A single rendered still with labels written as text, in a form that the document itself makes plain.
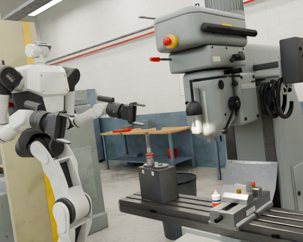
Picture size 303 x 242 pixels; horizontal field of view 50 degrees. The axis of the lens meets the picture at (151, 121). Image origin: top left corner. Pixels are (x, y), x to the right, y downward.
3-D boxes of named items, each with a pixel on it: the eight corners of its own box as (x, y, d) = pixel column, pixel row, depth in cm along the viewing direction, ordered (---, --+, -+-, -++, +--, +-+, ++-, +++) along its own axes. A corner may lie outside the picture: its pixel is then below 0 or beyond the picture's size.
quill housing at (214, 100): (220, 138, 147) (212, 67, 145) (183, 138, 162) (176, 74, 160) (240, 131, 161) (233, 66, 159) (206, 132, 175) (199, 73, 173)
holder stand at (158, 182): (162, 204, 181) (157, 168, 179) (141, 197, 199) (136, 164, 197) (179, 198, 187) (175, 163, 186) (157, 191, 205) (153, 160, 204)
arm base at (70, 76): (47, 87, 193) (44, 69, 188) (61, 79, 204) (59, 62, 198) (69, 91, 188) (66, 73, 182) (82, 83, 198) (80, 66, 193)
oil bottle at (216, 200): (219, 213, 156) (216, 191, 155) (211, 212, 159) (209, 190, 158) (223, 211, 159) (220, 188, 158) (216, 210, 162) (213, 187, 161)
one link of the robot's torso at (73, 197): (56, 230, 168) (24, 147, 174) (80, 217, 183) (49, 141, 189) (76, 222, 161) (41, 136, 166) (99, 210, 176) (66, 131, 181)
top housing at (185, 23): (197, 42, 134) (193, 2, 133) (151, 54, 152) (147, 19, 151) (251, 45, 167) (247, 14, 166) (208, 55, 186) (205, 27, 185)
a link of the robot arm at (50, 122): (49, 142, 129) (31, 135, 136) (68, 140, 137) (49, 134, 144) (53, 111, 128) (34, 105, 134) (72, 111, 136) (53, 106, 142)
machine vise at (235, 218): (237, 231, 134) (234, 205, 133) (207, 224, 144) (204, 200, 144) (274, 204, 159) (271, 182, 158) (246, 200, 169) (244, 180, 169)
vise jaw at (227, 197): (247, 205, 143) (246, 196, 143) (222, 201, 152) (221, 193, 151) (253, 200, 147) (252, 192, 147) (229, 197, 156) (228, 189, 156)
